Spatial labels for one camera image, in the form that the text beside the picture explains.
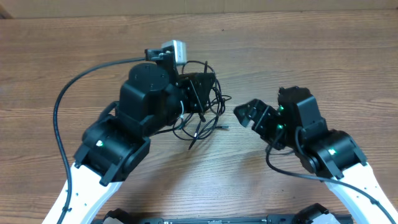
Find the black usb cable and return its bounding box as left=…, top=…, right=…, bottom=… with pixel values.
left=154, top=60, right=233, bottom=151

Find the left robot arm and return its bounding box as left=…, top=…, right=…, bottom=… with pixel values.
left=44, top=58, right=218, bottom=223

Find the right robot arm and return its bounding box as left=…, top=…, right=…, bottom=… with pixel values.
left=234, top=86, right=397, bottom=223

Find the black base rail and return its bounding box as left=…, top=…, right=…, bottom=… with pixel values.
left=93, top=213, right=354, bottom=224

